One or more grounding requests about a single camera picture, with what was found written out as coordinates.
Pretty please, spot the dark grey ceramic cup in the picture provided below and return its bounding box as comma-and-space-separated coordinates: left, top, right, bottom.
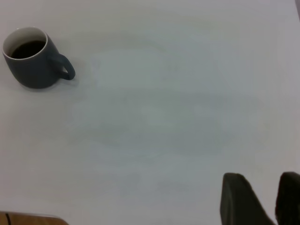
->
2, 27, 76, 90

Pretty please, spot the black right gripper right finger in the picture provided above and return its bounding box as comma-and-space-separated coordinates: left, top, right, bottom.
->
275, 172, 300, 225

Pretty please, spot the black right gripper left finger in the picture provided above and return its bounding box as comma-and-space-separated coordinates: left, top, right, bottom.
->
219, 172, 275, 225

